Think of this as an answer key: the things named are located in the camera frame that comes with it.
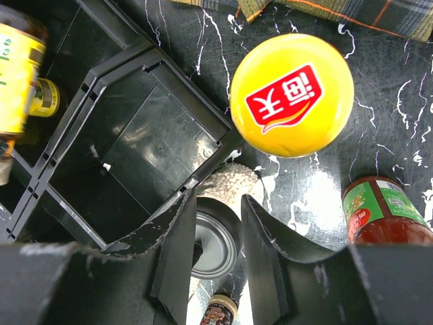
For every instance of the black compartment organizer tray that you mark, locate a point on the black compartment organizer tray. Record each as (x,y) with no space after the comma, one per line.
(132,135)

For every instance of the black top grinder back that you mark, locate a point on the black top grinder back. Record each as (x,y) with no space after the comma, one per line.
(218,258)

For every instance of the black top grinder front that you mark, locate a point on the black top grinder front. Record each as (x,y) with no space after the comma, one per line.
(221,310)

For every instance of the red sauce bottle front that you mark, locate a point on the red sauce bottle front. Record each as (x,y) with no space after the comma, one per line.
(377,211)

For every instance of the yellow label bottle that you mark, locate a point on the yellow label bottle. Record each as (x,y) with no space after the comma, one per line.
(46,100)
(23,46)

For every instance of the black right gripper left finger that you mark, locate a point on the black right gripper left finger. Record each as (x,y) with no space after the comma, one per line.
(142,278)

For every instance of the red sauce bottle yellow cap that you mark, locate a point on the red sauce bottle yellow cap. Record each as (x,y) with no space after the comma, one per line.
(292,95)

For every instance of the black grinder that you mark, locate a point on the black grinder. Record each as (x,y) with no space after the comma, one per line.
(218,258)
(221,310)

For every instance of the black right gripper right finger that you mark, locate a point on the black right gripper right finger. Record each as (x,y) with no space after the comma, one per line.
(293,280)

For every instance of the yellow plaid cloth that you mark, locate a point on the yellow plaid cloth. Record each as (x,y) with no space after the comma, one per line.
(406,19)

